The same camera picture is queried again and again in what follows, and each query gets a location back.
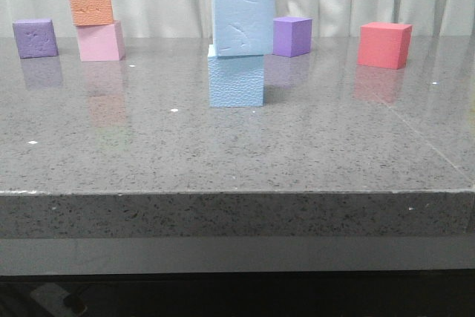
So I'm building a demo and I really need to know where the light blue foam block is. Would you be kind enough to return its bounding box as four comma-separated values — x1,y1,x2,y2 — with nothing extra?
212,0,275,56
208,44,264,108

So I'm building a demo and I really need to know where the purple foam block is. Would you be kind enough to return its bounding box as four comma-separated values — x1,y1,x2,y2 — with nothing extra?
273,16,312,57

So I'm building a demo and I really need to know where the pink foam block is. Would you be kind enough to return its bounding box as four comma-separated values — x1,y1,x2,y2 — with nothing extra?
76,20,125,62

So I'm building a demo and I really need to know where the red foam block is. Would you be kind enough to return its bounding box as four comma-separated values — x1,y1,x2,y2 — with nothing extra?
357,22,413,69

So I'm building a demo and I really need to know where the orange foam block stacked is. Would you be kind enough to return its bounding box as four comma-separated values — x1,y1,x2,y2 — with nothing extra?
69,0,114,26

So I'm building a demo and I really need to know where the purple foam block dented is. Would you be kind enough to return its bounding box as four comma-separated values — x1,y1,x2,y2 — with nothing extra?
13,19,59,59

